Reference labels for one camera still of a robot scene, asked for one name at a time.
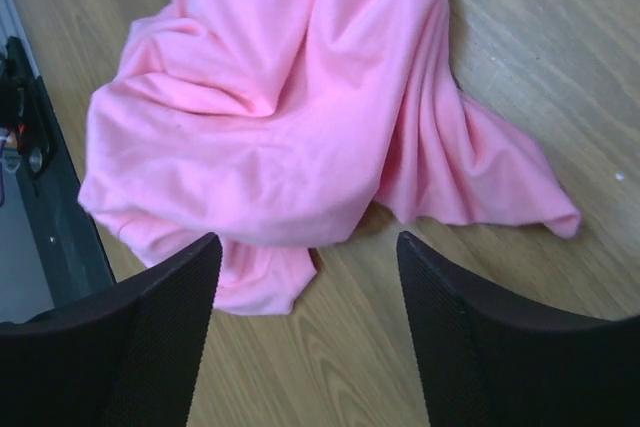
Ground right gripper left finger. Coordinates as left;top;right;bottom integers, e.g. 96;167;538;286
1;234;222;426

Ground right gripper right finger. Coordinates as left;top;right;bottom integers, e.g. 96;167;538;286
396;232;639;426

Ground pink t shirt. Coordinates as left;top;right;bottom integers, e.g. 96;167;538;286
79;0;580;315

